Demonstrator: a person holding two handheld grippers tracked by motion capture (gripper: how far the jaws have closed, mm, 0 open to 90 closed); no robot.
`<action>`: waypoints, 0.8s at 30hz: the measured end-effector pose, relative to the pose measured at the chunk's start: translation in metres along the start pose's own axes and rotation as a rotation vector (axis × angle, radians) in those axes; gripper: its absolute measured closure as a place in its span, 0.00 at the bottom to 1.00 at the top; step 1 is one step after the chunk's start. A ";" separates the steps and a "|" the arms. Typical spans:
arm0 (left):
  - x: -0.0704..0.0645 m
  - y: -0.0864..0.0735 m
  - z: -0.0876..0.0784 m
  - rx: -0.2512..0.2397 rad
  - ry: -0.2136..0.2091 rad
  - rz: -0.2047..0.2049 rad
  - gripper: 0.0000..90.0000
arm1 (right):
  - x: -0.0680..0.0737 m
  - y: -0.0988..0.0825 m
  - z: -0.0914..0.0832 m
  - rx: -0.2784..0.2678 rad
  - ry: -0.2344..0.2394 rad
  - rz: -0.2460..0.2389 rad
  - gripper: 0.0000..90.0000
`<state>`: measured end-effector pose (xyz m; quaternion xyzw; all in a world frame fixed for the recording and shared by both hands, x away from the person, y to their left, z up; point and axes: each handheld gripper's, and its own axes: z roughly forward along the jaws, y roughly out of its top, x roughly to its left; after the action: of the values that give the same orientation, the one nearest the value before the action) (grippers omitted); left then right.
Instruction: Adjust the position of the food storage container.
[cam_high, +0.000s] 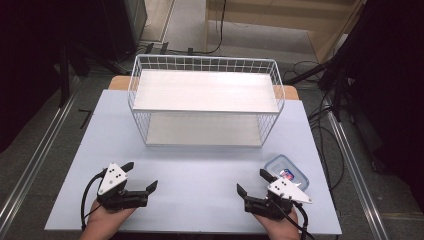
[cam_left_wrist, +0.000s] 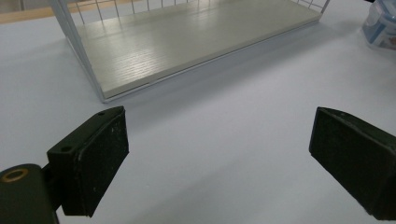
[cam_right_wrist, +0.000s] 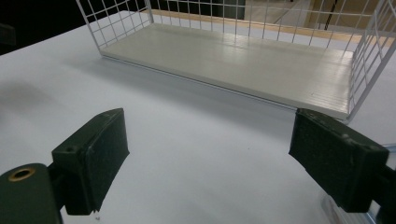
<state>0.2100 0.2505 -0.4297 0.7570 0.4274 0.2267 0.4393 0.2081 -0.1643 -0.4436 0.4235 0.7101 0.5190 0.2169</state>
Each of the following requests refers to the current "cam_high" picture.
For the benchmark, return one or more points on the person's right hand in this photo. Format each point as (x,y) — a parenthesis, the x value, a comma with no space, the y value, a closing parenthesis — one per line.
(280,228)

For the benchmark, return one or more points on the black cabinet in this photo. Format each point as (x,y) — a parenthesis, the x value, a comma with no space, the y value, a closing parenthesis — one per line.
(124,26)

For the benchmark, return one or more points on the person's left hand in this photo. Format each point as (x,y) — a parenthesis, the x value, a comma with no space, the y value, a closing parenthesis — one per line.
(103,218)

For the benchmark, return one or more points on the clear container with blue lid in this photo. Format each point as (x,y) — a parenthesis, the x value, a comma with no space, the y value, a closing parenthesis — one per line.
(282,163)

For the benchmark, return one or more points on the light wooden furniture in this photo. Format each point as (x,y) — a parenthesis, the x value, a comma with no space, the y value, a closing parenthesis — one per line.
(266,13)

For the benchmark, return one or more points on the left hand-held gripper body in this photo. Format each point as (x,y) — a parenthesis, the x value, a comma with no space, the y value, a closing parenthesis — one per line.
(111,181)

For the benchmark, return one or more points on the black metal stand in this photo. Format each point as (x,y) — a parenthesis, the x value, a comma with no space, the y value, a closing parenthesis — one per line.
(338,87)
(63,83)

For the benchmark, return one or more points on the black hex key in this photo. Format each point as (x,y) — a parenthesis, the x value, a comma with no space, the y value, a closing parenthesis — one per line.
(86,117)

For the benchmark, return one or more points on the aluminium floor rail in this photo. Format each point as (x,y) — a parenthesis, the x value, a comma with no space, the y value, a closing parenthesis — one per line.
(37,156)
(356,176)

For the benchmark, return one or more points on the dark curtain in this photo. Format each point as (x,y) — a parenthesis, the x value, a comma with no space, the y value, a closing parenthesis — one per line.
(393,83)
(26,66)

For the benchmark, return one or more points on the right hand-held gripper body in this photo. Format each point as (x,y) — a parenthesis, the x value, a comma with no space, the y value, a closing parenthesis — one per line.
(286,191)

